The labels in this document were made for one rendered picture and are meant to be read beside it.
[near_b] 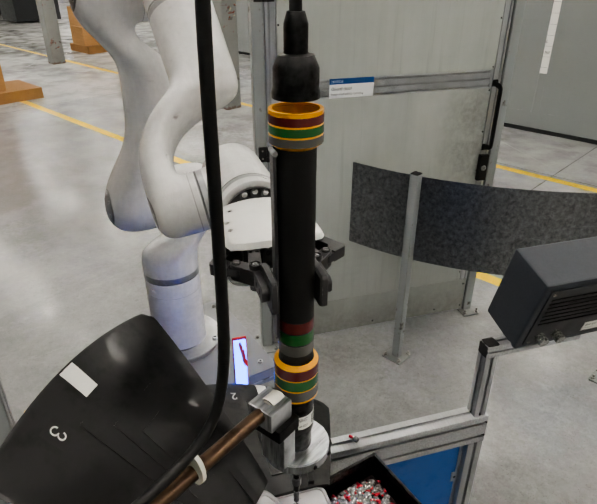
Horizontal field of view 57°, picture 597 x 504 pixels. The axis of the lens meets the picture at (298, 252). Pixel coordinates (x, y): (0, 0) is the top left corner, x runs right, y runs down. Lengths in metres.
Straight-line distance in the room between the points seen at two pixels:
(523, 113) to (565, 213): 4.53
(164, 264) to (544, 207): 1.66
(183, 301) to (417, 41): 1.66
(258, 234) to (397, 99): 2.02
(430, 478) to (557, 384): 1.55
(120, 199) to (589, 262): 0.92
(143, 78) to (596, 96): 5.92
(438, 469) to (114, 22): 1.16
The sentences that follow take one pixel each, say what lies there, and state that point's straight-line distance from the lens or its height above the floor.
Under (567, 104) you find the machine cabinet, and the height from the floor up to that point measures 0.37.
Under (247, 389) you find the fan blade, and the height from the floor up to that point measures 1.17.
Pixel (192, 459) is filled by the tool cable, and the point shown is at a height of 1.41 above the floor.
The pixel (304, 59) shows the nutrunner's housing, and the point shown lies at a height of 1.70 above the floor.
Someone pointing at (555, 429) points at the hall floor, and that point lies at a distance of 2.67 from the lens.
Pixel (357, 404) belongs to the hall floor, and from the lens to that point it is 2.55.
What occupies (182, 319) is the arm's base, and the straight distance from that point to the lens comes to 1.24.
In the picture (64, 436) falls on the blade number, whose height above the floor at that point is 1.40.
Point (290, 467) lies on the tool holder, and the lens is 0.60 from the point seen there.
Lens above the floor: 1.76
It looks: 28 degrees down
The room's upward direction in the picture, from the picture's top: straight up
